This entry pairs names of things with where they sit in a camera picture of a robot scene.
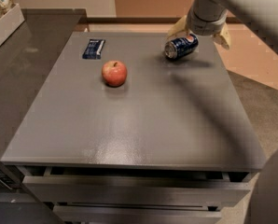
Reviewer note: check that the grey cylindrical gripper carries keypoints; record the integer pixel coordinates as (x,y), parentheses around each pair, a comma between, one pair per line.
(204,26)

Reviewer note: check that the blue pepsi can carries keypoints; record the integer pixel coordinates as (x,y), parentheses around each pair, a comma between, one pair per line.
(181,46)

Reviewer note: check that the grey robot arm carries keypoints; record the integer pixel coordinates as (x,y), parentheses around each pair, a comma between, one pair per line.
(261,17)

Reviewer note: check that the red apple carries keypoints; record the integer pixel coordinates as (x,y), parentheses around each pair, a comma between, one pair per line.
(114,73)

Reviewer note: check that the blue snack packet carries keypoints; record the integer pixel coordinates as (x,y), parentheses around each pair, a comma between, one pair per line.
(93,50)

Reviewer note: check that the grey drawer cabinet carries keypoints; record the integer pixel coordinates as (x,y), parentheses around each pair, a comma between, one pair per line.
(170,117)

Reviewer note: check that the dark side counter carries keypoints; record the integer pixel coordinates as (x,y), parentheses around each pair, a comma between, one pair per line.
(26,59)

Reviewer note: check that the white cardboard box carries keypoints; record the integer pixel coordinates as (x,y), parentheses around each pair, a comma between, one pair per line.
(10,22)

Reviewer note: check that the upper grey drawer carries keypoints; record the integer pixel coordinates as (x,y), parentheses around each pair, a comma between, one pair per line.
(132,187)

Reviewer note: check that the grey drawer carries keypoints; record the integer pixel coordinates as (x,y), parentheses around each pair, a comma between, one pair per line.
(124,215)
(132,187)

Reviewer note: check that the lower grey drawer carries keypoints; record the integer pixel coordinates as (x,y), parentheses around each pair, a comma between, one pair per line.
(124,215)

